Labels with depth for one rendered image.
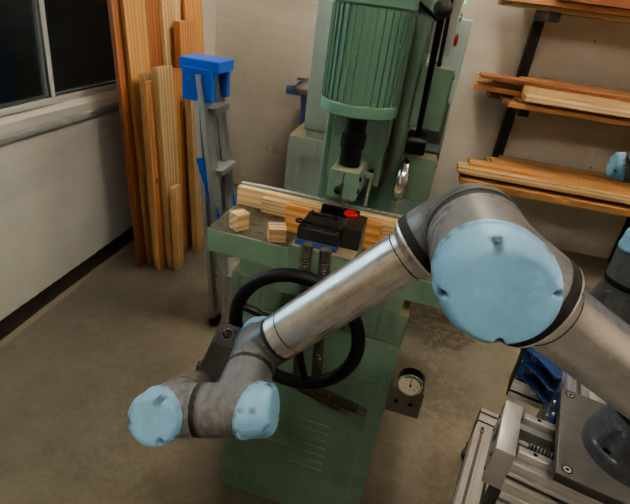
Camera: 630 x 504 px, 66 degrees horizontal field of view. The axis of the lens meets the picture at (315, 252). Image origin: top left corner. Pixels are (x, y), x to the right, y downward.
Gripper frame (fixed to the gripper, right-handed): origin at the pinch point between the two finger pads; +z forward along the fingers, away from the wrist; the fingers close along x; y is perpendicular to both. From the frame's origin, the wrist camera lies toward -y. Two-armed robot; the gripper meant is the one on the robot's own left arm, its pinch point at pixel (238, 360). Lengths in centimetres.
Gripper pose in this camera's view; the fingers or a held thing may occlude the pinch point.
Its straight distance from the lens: 101.6
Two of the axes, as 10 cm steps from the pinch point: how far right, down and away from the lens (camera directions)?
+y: -2.5, 9.7, -0.2
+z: 1.6, 0.6, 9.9
